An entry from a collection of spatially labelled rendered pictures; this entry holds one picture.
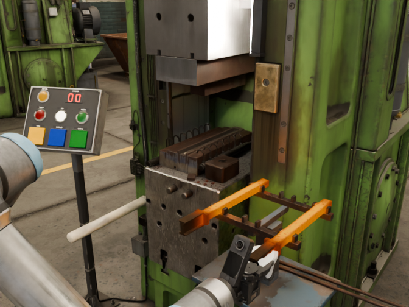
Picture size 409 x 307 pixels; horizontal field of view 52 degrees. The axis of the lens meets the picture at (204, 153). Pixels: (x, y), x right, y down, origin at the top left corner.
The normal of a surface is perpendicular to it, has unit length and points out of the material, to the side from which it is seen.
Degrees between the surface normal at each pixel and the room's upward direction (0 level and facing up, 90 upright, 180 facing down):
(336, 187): 90
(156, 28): 90
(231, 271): 59
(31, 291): 68
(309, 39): 90
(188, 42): 90
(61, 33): 79
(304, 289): 0
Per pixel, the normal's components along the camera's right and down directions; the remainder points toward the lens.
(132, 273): 0.00, -0.94
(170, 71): -0.60, 0.28
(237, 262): -0.54, -0.25
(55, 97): -0.18, -0.18
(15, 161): 0.88, -0.34
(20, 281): 0.25, -0.04
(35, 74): 0.55, 0.26
